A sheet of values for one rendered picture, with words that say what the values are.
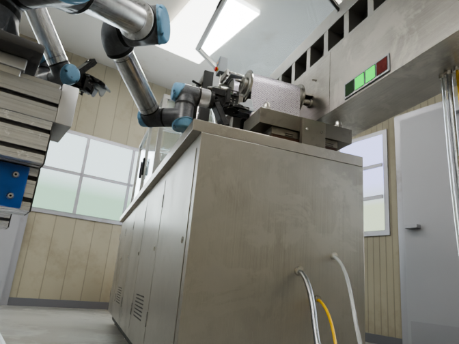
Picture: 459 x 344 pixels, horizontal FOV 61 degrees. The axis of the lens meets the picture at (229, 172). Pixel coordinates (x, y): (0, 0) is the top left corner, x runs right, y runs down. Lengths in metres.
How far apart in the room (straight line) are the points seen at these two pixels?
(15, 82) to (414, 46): 1.15
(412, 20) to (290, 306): 1.01
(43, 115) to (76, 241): 4.12
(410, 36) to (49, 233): 4.24
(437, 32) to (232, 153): 0.72
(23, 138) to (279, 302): 0.85
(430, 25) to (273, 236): 0.82
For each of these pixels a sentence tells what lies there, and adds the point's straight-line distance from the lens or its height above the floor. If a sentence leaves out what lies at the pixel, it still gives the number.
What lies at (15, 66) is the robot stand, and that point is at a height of 0.77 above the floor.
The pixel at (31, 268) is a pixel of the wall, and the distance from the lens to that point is 4.85.
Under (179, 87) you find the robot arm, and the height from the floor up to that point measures 1.11.
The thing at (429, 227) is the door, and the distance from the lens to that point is 3.78.
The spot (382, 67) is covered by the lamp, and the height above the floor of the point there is 1.18.
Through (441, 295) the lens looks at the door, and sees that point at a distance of 3.70.
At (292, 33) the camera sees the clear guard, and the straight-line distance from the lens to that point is 2.22.
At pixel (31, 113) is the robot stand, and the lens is 0.87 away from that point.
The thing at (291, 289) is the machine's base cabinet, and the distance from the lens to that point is 1.29.
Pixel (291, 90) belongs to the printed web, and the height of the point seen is 1.25.
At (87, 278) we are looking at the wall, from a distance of 4.97.
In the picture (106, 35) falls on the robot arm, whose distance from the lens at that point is 1.33.
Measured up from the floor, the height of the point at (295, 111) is 1.15.
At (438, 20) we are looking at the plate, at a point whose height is 1.22.
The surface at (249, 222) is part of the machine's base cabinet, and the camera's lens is 1.23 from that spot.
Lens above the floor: 0.40
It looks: 16 degrees up
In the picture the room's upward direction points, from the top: 5 degrees clockwise
